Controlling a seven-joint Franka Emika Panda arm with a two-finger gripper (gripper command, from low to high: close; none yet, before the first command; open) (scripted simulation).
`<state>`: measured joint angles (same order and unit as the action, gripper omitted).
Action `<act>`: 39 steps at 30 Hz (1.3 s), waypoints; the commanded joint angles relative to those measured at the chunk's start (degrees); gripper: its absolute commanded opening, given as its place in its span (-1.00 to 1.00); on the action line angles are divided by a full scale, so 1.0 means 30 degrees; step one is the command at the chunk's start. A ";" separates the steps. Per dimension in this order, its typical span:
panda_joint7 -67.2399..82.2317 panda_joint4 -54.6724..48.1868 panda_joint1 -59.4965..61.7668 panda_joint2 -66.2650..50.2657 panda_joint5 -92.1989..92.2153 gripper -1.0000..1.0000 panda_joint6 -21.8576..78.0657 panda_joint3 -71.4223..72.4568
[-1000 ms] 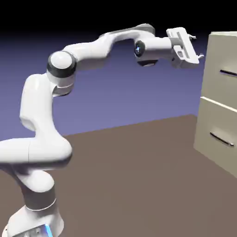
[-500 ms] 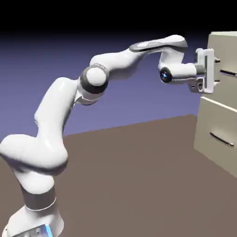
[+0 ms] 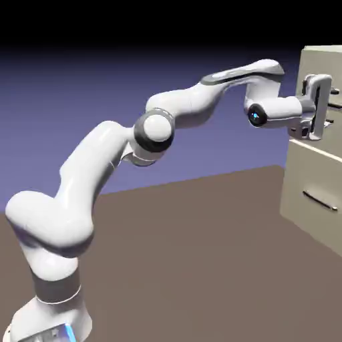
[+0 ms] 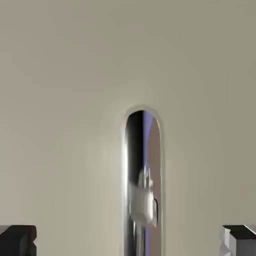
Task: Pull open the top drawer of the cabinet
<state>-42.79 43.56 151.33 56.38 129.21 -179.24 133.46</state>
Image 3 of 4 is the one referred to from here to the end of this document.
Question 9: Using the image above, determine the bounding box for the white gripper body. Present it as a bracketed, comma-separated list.
[302, 73, 334, 142]

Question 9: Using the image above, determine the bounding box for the beige drawer front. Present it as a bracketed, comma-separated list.
[279, 138, 342, 258]
[295, 49, 342, 162]

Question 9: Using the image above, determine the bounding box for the beige cabinet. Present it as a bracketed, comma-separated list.
[279, 44, 342, 258]

